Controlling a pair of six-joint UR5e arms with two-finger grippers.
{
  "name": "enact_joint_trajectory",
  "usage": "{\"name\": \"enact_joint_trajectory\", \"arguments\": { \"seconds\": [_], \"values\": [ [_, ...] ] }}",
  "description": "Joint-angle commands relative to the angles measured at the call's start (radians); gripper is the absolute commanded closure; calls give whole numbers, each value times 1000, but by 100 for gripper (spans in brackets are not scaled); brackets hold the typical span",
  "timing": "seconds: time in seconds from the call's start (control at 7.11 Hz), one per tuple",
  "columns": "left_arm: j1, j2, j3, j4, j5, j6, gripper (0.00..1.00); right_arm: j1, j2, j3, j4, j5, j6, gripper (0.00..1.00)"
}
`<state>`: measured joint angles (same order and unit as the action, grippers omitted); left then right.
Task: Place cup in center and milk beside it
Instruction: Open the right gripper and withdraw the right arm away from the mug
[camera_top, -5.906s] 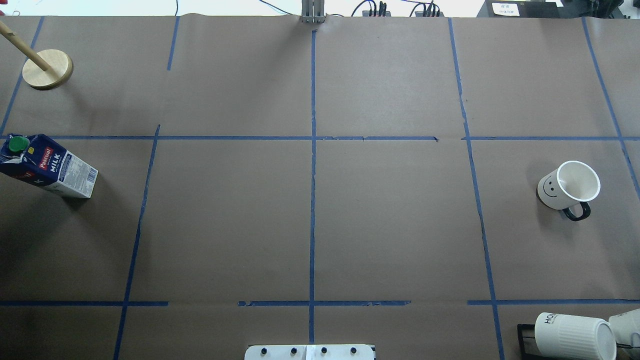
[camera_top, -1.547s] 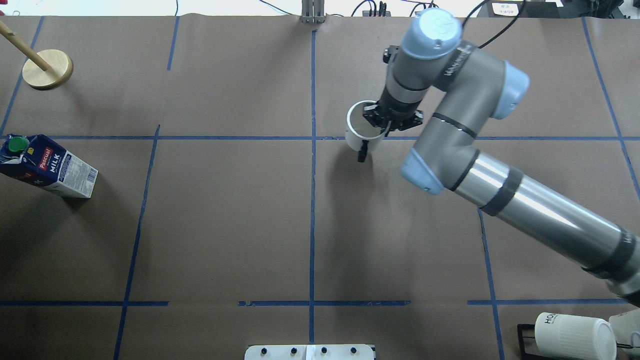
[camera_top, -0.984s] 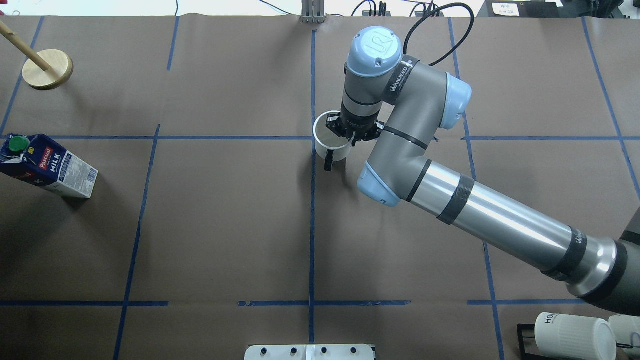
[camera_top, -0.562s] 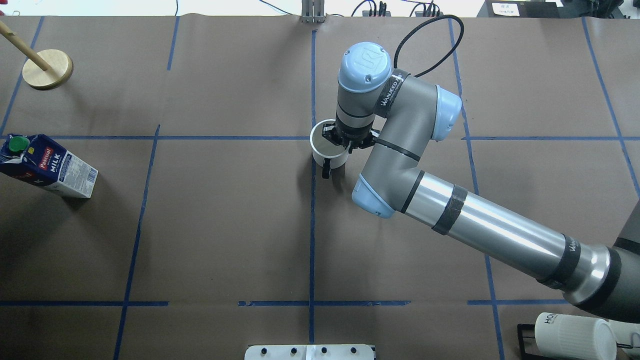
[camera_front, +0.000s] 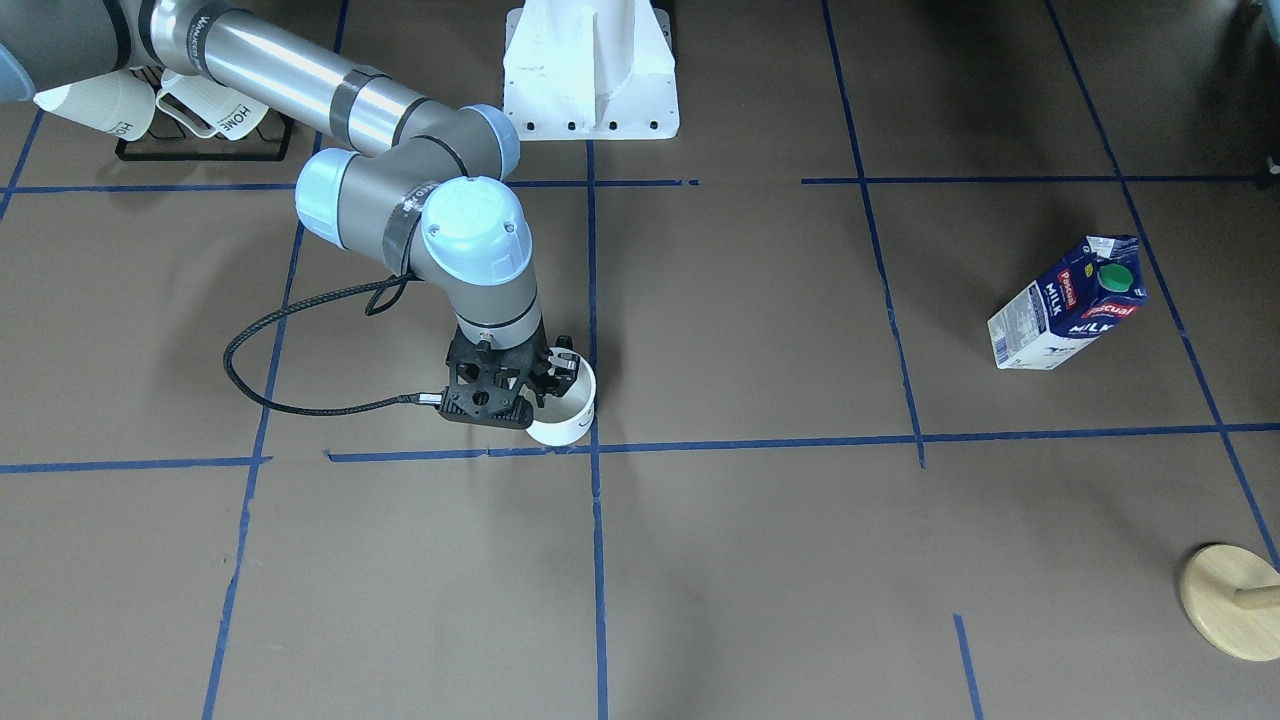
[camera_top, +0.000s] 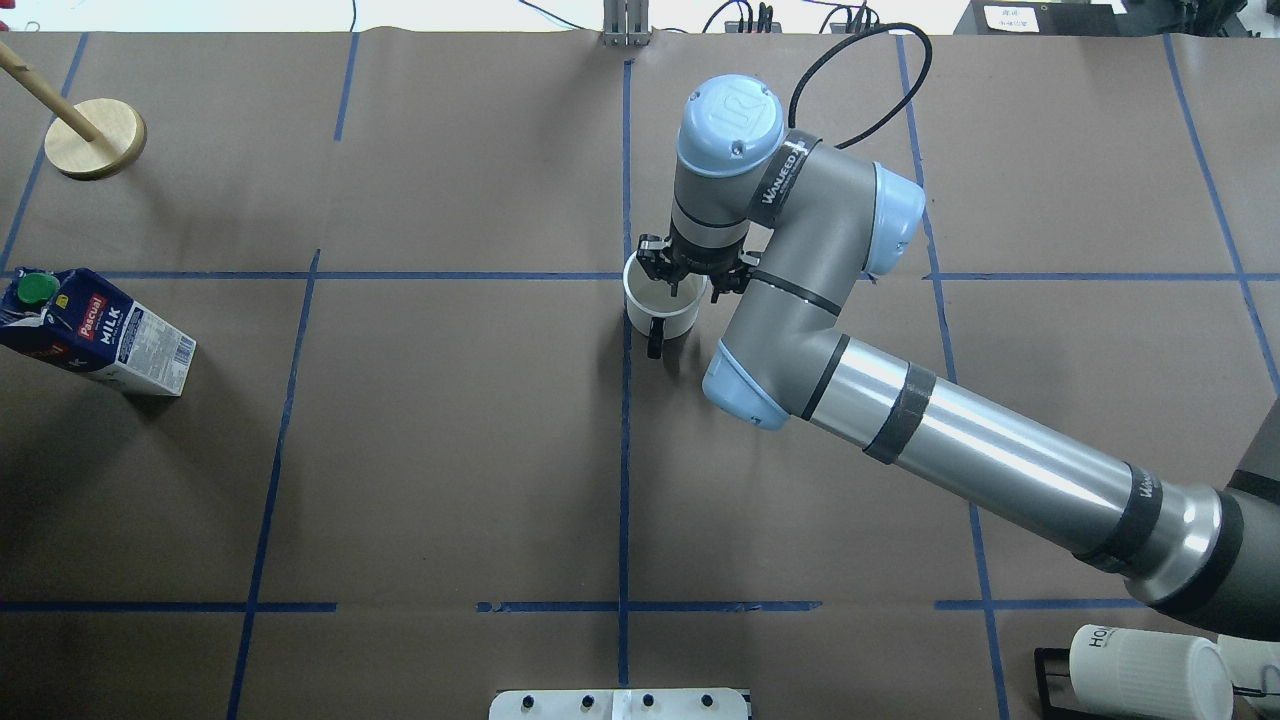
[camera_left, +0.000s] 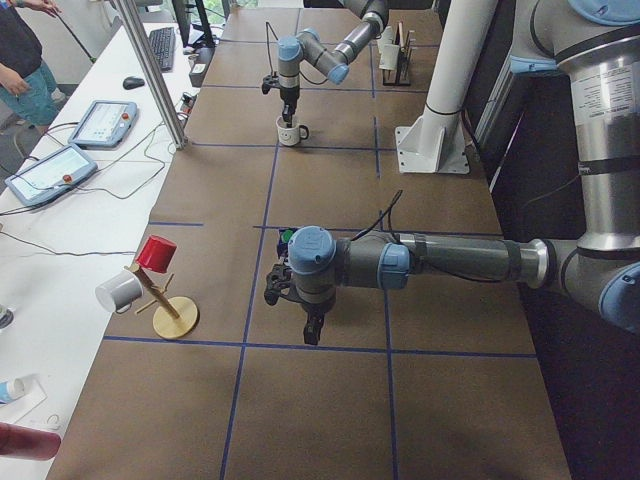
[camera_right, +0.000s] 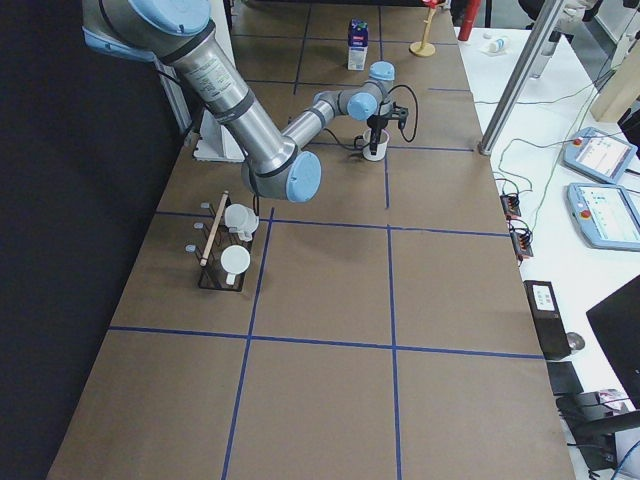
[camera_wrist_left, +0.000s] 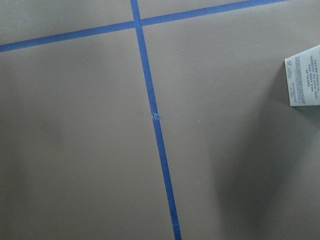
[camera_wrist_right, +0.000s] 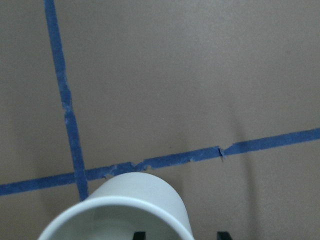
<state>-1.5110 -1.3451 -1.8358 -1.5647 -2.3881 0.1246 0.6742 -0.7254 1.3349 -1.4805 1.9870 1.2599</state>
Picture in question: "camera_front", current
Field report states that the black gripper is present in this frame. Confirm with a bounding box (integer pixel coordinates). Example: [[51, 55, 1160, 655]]
[[517, 334, 582, 407]]

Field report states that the white smiley mug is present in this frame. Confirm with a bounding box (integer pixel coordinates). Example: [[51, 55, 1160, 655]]
[[522, 348, 596, 447]]

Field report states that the blue white milk carton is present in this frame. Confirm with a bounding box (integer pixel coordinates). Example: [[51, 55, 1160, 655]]
[[988, 234, 1148, 370]]

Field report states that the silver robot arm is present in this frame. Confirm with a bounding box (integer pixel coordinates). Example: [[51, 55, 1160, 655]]
[[3, 1, 579, 429]]

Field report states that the white mug lower rack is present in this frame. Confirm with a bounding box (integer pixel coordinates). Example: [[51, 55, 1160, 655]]
[[155, 69, 270, 141]]

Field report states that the white mug rack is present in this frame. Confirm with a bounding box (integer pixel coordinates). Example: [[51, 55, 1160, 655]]
[[33, 69, 156, 142], [155, 69, 270, 141]]

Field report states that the white mug upper rack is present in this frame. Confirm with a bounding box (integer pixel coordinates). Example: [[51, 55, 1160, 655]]
[[33, 69, 156, 142]]

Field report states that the wooden mug tree stand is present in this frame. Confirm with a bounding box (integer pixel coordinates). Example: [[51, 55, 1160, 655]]
[[1179, 544, 1279, 662]]

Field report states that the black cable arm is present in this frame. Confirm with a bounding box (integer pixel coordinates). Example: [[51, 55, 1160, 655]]
[[223, 275, 445, 416]]

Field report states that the white pedestal column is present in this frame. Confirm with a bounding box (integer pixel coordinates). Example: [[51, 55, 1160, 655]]
[[502, 1, 681, 142]]

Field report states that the black wire mug rack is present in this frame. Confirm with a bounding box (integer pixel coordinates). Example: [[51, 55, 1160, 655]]
[[115, 67, 294, 161]]

